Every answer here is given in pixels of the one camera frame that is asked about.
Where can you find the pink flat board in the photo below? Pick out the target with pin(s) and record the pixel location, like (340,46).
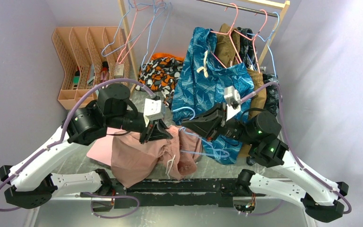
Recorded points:
(101,150)

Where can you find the pink hanger with brown shorts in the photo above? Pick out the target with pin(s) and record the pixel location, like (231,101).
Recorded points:
(253,39)

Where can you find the pink hanger on left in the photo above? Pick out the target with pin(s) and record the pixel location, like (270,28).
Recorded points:
(130,42)

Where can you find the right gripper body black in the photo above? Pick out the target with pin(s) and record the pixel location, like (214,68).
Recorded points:
(229,129)

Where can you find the light blue wire hanger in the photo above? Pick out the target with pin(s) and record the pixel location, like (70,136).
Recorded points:
(218,153)

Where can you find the orange camouflage shorts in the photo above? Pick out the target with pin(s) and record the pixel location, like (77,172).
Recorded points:
(161,74)

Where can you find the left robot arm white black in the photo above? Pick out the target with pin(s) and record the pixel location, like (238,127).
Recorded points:
(32,182)

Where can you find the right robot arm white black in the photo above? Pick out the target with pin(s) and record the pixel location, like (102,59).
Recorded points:
(320,198)

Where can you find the pink shorts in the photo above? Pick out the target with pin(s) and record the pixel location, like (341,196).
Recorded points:
(133,162)

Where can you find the peach plastic file organizer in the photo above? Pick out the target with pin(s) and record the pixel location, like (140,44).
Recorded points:
(88,56)

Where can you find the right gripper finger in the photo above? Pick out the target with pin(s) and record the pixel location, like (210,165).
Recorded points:
(202,128)
(209,115)

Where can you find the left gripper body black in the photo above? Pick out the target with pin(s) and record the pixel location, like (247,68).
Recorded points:
(145,135)

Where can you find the wooden clothes rack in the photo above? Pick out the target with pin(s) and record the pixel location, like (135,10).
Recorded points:
(283,7)

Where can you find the dark grey patterned shorts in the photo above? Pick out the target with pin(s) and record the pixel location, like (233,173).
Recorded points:
(267,99)

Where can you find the blue shark print shorts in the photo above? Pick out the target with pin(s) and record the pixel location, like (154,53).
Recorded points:
(203,79)

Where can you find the pink hanger with blue shorts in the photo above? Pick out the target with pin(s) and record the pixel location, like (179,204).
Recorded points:
(228,45)

